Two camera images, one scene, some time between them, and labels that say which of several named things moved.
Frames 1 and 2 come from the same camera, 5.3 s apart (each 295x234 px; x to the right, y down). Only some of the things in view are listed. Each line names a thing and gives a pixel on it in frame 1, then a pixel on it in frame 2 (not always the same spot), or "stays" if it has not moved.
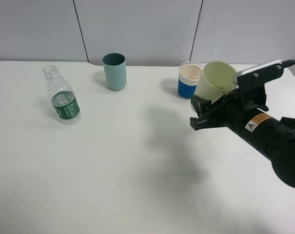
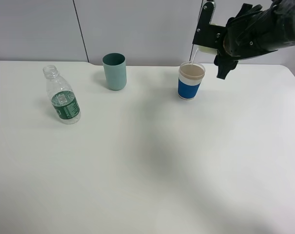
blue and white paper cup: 188,76 stays
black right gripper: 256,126 → 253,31
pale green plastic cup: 217,79 → 206,49
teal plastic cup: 114,65 stays
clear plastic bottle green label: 63,96 stays
